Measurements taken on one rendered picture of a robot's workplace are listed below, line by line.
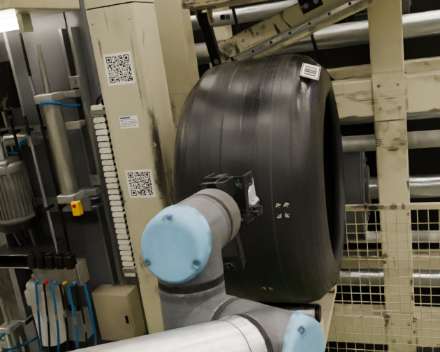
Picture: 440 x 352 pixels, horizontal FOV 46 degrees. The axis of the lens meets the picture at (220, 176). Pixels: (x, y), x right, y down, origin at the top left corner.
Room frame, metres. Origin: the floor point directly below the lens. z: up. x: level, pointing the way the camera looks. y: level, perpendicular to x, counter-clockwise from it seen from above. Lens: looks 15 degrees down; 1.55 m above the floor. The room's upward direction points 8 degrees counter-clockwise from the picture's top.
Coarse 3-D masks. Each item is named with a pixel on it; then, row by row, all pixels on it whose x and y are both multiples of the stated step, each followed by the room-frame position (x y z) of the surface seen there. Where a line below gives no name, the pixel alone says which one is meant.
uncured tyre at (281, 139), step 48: (192, 96) 1.13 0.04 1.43; (240, 96) 1.07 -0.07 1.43; (288, 96) 1.03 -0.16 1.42; (192, 144) 1.04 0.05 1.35; (240, 144) 1.00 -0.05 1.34; (288, 144) 0.97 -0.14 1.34; (336, 144) 1.39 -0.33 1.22; (192, 192) 1.00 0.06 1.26; (288, 192) 0.94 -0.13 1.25; (336, 192) 1.37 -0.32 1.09; (288, 240) 0.94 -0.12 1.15; (336, 240) 1.26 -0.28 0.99; (240, 288) 1.03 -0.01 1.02; (288, 288) 0.99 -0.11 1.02
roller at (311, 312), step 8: (264, 304) 1.11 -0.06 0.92; (272, 304) 1.11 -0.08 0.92; (280, 304) 1.10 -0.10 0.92; (288, 304) 1.10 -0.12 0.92; (296, 304) 1.09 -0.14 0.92; (304, 304) 1.09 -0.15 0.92; (312, 304) 1.08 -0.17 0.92; (304, 312) 1.07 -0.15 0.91; (312, 312) 1.06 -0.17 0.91; (320, 312) 1.07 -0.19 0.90; (320, 320) 1.06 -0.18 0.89
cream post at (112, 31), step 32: (96, 0) 1.28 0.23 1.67; (128, 0) 1.25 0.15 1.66; (96, 32) 1.29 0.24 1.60; (128, 32) 1.26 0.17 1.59; (96, 64) 1.29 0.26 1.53; (160, 64) 1.34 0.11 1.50; (128, 96) 1.27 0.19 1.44; (160, 96) 1.31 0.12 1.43; (160, 128) 1.28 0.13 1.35; (128, 160) 1.28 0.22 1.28; (160, 160) 1.26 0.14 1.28; (128, 192) 1.29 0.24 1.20; (160, 192) 1.26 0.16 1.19; (128, 224) 1.29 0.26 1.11; (160, 320) 1.28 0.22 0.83
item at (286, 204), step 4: (276, 200) 0.94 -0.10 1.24; (280, 200) 0.94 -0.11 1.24; (284, 200) 0.94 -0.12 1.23; (288, 200) 0.93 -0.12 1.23; (276, 204) 0.94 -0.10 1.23; (280, 204) 0.94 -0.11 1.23; (284, 204) 0.93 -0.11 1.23; (288, 204) 0.93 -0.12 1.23; (276, 208) 0.94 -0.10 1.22; (280, 208) 0.93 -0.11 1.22; (284, 208) 0.93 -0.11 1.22; (288, 208) 0.93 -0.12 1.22; (276, 212) 0.94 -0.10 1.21; (280, 212) 0.93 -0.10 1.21; (284, 212) 0.93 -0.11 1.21; (288, 212) 0.93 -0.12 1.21; (276, 216) 0.94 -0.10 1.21; (280, 216) 0.93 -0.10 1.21; (284, 216) 0.93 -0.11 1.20; (288, 216) 0.93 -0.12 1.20; (276, 220) 0.94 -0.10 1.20; (280, 220) 0.93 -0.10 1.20; (284, 220) 0.93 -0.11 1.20
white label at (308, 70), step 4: (304, 64) 1.13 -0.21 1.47; (308, 64) 1.13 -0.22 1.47; (304, 68) 1.11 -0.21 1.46; (308, 68) 1.11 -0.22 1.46; (312, 68) 1.12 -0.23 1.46; (316, 68) 1.12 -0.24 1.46; (320, 68) 1.12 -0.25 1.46; (300, 72) 1.09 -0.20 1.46; (304, 72) 1.10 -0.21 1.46; (308, 72) 1.10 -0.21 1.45; (312, 72) 1.10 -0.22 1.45; (316, 72) 1.10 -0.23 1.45; (304, 76) 1.08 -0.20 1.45; (308, 76) 1.08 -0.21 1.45; (312, 76) 1.08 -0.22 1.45; (316, 76) 1.09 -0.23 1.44
